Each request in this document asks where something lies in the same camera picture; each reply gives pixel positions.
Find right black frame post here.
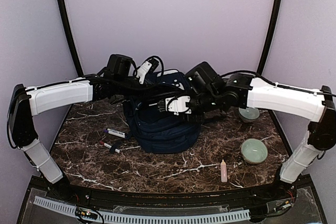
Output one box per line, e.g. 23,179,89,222
257,0,281,74

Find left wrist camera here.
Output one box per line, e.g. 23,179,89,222
136,57,159,84

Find far green ceramic bowl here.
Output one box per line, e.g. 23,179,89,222
238,108,260,123

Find red cap marker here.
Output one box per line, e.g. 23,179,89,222
99,141,121,154

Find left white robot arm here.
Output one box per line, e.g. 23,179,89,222
6,55,163,201

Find navy blue student backpack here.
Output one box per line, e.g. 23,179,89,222
123,69,203,154

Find black frame post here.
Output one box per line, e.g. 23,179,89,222
57,0,84,77
257,0,281,74

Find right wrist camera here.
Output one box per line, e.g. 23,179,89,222
157,95,192,115

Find white slotted cable duct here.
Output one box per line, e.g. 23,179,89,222
33,195,251,224

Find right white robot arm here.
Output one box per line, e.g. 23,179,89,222
185,62,335,200

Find pink highlighter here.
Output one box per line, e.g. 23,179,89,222
220,160,228,183

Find left black frame post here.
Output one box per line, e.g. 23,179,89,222
57,0,84,77

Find blue cap marker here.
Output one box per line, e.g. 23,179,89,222
103,129,131,139

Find green ceramic bowl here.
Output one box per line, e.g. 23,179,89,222
238,108,260,123
240,138,268,165

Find near green ceramic bowl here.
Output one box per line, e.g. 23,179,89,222
240,138,268,165

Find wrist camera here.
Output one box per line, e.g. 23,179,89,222
136,57,159,84
157,95,192,115

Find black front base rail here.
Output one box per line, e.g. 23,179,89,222
28,175,313,210

